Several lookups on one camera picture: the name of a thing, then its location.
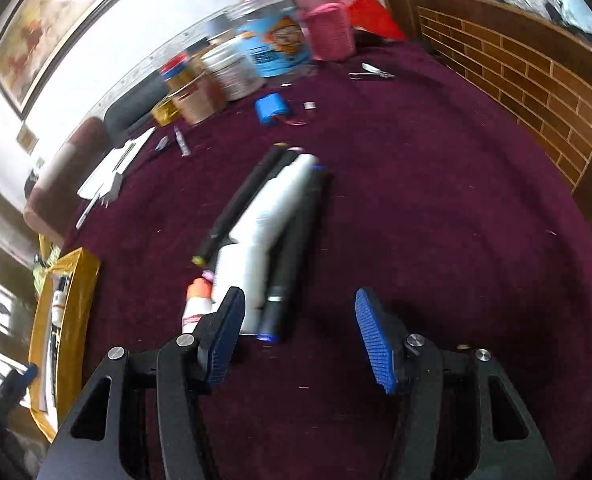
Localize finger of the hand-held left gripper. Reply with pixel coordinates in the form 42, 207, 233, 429
0, 363, 40, 402

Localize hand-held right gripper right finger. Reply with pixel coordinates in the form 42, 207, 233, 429
354, 287, 557, 480

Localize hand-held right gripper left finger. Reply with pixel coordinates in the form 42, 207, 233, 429
36, 286, 247, 480

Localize white glue bottle orange cap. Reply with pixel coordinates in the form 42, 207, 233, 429
180, 279, 213, 334

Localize white bottle with square code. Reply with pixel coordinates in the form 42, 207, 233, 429
210, 241, 273, 334

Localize yellow cardboard box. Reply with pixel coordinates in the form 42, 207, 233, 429
28, 247, 102, 442

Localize black marker blue cap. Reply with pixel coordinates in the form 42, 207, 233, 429
256, 164, 335, 345

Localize black marker yellow cap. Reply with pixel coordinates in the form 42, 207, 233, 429
191, 142, 289, 267

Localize white spray bottle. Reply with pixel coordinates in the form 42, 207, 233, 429
228, 153, 317, 252

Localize brown padded chair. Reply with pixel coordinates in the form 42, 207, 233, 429
23, 117, 110, 247

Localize white charger plug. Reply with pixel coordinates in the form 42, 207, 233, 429
75, 127, 156, 231

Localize gold tape roll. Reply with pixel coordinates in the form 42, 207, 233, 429
150, 99, 183, 128

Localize clear jar orange contents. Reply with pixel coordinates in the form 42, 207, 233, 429
168, 77, 227, 125

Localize dark sofa backrest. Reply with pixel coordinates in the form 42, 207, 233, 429
103, 79, 170, 134

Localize white plastic jar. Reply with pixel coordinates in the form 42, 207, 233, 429
200, 39, 265, 102

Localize metal nail clippers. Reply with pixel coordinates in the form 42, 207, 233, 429
348, 62, 397, 81

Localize jar of gold packets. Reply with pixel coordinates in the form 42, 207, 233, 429
159, 52, 203, 93

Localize wooden headboard brick pattern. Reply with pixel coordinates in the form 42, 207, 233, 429
373, 0, 592, 237

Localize clear jar blue cartoon label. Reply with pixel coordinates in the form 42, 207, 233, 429
227, 0, 317, 79

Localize pink thermos knitted sleeve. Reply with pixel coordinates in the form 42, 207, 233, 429
290, 0, 357, 62

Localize red bag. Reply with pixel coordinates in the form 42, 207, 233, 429
340, 0, 407, 42

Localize blue battery pack red wire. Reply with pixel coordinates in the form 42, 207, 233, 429
254, 92, 323, 127

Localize small wall picture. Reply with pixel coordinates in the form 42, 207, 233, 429
15, 124, 40, 154

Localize framed wall painting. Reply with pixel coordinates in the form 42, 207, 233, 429
0, 0, 173, 121

